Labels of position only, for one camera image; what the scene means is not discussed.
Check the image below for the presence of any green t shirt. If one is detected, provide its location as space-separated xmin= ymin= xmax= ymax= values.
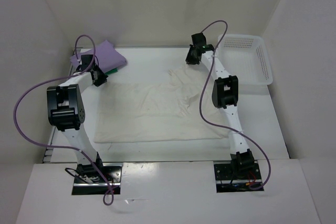
xmin=105 ymin=68 xmax=118 ymax=75

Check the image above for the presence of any purple t shirt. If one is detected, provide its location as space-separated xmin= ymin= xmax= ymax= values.
xmin=69 ymin=39 xmax=128 ymax=74

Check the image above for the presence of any white cloth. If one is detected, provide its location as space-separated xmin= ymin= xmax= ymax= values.
xmin=93 ymin=66 xmax=229 ymax=144

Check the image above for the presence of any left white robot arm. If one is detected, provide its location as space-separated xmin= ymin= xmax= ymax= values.
xmin=47 ymin=54 xmax=108 ymax=182

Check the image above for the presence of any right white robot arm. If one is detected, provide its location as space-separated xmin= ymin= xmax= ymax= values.
xmin=186 ymin=33 xmax=255 ymax=178

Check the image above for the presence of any white plastic basket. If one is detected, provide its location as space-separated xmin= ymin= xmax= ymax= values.
xmin=216 ymin=34 xmax=273 ymax=86

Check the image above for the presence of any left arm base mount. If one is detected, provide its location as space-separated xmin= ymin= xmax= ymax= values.
xmin=65 ymin=164 xmax=122 ymax=196

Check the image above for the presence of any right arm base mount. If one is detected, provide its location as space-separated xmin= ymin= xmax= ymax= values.
xmin=213 ymin=161 xmax=263 ymax=193

